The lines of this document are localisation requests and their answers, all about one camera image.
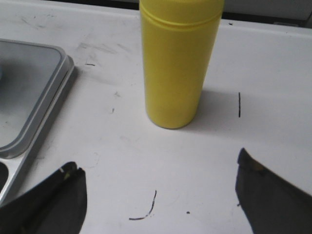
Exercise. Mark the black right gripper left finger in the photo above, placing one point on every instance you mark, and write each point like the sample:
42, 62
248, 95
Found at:
57, 205

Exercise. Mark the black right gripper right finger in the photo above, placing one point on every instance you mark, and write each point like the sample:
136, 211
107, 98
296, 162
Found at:
271, 204

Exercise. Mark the yellow squeeze bottle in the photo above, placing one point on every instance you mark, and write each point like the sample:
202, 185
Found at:
177, 42

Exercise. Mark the silver digital kitchen scale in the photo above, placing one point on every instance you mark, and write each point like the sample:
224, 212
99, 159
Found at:
33, 78

